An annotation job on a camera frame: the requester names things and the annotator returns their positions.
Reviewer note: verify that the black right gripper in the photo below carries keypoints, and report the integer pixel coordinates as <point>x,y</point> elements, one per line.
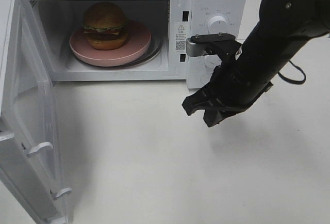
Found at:
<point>235,85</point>

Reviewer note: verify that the round white door button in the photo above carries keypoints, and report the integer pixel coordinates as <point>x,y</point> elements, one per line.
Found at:
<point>205,78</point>

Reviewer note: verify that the pink round plate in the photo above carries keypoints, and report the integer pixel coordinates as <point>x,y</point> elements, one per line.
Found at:
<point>135,30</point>

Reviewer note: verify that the burger with lettuce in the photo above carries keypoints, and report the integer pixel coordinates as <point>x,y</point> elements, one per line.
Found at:
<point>104,26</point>

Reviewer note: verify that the white microwave door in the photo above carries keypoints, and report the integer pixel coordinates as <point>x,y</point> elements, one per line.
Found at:
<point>31,167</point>

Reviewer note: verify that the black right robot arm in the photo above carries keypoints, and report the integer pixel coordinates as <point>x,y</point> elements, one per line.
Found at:
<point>278,53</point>

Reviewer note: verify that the glass microwave turntable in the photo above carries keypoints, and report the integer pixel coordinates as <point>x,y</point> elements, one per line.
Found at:
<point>154,51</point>

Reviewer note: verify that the white microwave oven body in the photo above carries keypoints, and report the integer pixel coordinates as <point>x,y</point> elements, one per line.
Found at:
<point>171,21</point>

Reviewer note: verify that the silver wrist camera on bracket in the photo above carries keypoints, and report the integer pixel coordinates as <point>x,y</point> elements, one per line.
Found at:
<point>222,44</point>

